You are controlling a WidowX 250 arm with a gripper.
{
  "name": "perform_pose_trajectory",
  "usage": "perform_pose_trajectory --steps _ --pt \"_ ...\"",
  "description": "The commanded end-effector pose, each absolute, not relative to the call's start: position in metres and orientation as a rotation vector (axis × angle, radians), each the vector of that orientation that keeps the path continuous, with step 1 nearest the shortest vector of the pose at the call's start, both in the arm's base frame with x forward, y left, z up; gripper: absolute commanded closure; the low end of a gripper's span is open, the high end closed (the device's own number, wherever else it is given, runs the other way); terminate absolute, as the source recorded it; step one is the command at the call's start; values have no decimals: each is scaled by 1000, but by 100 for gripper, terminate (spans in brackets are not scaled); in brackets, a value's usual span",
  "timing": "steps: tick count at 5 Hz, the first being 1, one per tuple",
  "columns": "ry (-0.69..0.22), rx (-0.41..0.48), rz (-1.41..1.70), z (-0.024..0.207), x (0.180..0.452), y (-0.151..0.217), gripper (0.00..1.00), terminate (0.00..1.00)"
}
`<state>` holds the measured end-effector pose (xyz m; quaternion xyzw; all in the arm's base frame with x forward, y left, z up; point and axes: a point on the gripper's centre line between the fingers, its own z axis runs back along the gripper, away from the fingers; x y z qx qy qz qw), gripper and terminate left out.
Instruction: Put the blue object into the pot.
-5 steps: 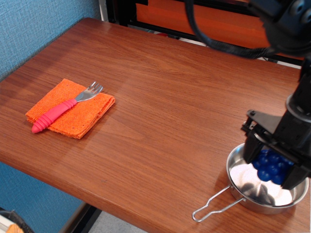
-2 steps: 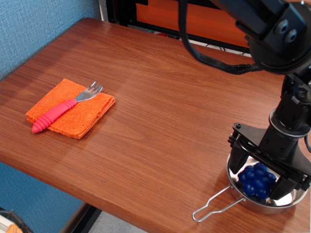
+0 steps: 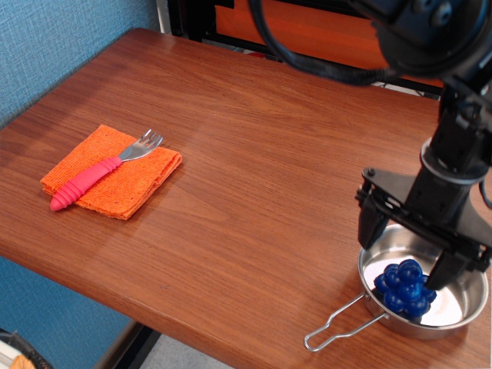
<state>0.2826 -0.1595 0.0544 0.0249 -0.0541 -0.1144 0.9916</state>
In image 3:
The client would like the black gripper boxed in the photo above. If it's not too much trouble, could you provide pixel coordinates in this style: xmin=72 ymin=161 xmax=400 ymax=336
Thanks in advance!
xmin=356 ymin=141 xmax=491 ymax=291

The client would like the blue toy grape cluster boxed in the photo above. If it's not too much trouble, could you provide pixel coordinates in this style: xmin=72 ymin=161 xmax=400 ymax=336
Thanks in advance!
xmin=374 ymin=259 xmax=437 ymax=320

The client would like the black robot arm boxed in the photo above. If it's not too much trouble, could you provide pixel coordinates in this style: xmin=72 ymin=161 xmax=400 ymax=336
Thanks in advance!
xmin=352 ymin=1 xmax=491 ymax=290

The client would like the stainless steel pot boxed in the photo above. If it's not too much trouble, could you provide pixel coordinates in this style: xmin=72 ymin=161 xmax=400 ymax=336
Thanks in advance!
xmin=304 ymin=224 xmax=489 ymax=352

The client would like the orange object bottom corner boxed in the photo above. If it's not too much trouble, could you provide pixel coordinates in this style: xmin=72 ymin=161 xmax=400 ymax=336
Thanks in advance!
xmin=9 ymin=355 xmax=35 ymax=369

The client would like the orange folded cloth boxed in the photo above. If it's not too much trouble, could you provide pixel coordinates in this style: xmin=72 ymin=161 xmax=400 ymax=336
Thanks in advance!
xmin=41 ymin=125 xmax=182 ymax=220

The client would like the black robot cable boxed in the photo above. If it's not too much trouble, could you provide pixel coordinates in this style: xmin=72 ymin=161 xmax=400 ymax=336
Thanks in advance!
xmin=248 ymin=0 xmax=397 ymax=88

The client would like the orange panel black frame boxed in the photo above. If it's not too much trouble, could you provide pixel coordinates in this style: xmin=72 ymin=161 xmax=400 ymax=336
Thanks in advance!
xmin=168 ymin=0 xmax=447 ymax=97

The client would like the pink handled fork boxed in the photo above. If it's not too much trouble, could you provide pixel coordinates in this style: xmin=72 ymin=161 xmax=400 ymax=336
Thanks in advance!
xmin=49 ymin=129 xmax=164 ymax=211

